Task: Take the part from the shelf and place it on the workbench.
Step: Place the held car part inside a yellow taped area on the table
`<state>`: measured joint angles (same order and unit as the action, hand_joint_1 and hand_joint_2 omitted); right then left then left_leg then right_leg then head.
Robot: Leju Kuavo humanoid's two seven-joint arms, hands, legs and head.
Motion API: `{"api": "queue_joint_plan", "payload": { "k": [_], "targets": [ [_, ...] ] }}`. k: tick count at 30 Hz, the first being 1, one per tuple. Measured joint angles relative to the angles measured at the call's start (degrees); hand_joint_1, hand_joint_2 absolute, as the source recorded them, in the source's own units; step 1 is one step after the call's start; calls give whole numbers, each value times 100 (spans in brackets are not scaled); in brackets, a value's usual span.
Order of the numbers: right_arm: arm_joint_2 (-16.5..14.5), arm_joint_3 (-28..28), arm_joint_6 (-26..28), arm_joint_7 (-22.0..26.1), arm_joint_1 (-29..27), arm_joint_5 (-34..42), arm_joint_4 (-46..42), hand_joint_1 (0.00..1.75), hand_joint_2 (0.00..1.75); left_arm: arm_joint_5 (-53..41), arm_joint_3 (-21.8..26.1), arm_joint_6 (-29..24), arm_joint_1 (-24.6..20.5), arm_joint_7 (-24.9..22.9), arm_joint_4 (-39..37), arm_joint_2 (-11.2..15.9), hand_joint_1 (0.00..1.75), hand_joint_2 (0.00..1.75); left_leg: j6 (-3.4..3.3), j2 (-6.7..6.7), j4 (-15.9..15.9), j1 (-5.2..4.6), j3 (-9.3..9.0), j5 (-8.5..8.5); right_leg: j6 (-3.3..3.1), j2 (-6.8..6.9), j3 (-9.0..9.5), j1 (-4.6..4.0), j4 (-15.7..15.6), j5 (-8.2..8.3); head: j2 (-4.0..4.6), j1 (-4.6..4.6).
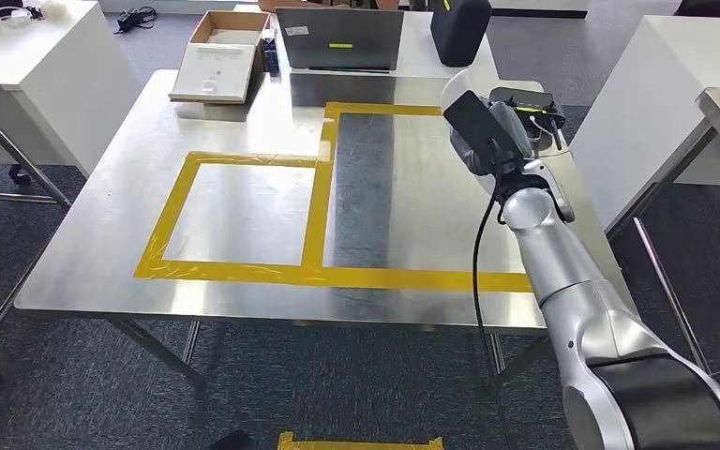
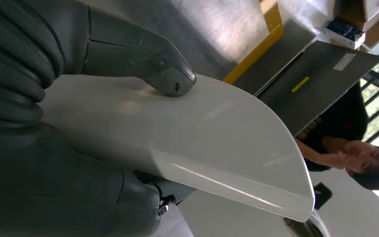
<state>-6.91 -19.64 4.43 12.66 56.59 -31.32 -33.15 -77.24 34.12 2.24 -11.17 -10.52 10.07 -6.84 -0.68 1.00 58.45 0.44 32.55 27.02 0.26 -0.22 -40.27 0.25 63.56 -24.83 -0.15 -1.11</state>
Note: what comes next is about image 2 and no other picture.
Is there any grey desk panel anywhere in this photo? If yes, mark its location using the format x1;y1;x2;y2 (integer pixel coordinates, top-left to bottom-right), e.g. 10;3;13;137
258;40;379;136
233;19;318;97

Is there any blue and white box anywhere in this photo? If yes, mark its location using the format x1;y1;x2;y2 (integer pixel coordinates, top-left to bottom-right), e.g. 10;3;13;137
323;18;367;50

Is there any person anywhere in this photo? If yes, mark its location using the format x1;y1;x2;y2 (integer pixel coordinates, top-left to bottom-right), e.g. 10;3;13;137
295;81;379;191

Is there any black square plate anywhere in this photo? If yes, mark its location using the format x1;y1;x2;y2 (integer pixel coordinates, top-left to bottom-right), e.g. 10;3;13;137
313;182;333;211

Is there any black window frame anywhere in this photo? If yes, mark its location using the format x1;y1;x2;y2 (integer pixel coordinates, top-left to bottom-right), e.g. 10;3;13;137
359;36;379;151

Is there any yellow floor tape strip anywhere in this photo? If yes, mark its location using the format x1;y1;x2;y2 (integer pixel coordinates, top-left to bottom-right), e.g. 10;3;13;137
223;0;285;85

